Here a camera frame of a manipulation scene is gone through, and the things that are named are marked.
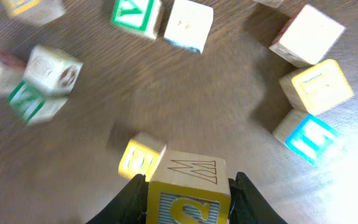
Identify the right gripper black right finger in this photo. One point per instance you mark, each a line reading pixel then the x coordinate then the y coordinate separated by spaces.
pixel 248 206

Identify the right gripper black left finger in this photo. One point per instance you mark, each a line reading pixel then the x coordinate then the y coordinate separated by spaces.
pixel 129 206

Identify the yellow S block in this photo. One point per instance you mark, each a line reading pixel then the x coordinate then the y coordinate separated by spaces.
pixel 189 188

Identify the yellow E block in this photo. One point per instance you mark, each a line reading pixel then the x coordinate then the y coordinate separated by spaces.
pixel 142 156

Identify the blue L block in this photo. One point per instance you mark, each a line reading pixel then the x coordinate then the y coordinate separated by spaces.
pixel 309 137

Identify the green Z block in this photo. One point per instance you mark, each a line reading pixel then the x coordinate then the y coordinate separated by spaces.
pixel 32 106

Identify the plain soccer ball block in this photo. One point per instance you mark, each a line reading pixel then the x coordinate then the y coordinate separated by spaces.
pixel 53 71

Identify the plain block green side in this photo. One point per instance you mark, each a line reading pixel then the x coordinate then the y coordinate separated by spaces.
pixel 307 37

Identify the green V block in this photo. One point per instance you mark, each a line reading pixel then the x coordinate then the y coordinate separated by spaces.
pixel 140 17

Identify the red I block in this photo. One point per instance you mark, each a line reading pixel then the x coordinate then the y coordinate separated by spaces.
pixel 270 3

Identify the yellow block top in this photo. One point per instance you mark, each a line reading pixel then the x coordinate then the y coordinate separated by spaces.
pixel 37 12

